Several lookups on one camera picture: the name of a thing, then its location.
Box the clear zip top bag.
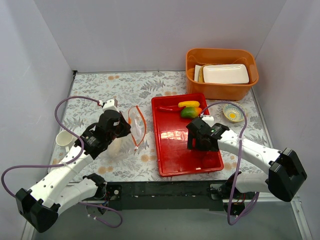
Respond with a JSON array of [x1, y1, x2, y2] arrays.
[[106, 105, 147, 161]]

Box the green orange mango toy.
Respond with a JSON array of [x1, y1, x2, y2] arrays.
[[180, 107, 202, 119]]

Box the yellow corn toy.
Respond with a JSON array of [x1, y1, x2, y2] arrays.
[[178, 100, 200, 108]]

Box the red pomegranate toy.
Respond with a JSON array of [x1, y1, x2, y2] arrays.
[[201, 152, 216, 169]]

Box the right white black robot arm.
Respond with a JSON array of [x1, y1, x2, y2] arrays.
[[186, 115, 307, 202]]

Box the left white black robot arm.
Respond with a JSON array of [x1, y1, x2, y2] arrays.
[[15, 106, 131, 233]]

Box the red plastic tray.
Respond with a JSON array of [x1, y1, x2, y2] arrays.
[[151, 93, 224, 177]]

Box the white cup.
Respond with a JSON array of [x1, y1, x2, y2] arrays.
[[55, 130, 75, 153]]

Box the red chili pepper toy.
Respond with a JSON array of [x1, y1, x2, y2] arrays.
[[157, 106, 185, 113]]

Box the small patterned bowl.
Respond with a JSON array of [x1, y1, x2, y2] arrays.
[[222, 103, 246, 123]]

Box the yellow plates in bin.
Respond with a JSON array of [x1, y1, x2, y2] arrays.
[[194, 64, 207, 83]]

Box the white rectangular plate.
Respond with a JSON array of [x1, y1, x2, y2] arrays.
[[202, 64, 250, 84]]

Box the orange plastic bin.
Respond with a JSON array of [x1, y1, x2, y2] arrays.
[[185, 48, 259, 101]]

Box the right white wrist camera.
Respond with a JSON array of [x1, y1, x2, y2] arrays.
[[200, 115, 215, 125]]

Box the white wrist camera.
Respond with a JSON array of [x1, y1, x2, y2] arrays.
[[200, 115, 215, 125], [98, 98, 119, 112]]

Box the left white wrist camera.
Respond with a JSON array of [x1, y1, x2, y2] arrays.
[[98, 98, 119, 112]]

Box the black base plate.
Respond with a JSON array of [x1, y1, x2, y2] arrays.
[[77, 181, 257, 216]]

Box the aluminium frame rail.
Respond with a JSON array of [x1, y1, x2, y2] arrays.
[[31, 181, 300, 204]]

